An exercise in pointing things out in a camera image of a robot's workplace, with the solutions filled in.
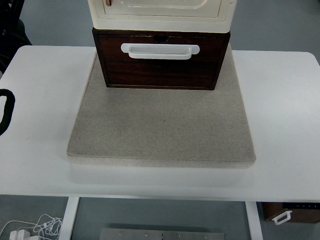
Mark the black cable loop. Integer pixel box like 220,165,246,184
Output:
0,88,16,137

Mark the dark wooden drawer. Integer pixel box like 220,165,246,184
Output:
98,34,226,62

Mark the white handle on floor drawer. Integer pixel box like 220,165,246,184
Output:
271,210,292,225

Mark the white cable bundle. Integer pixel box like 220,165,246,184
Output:
0,213,64,240

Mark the cream upper cabinet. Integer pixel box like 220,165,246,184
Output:
88,0,237,33

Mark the right white table leg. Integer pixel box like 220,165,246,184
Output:
245,201,263,240

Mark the white power adapter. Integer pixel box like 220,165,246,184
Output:
9,229,31,240

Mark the left white table leg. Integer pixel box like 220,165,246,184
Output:
58,197,80,240

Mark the white table leg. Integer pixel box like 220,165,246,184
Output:
58,197,80,240
245,201,263,240

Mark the brown drawer on floor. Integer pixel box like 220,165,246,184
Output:
261,202,320,224

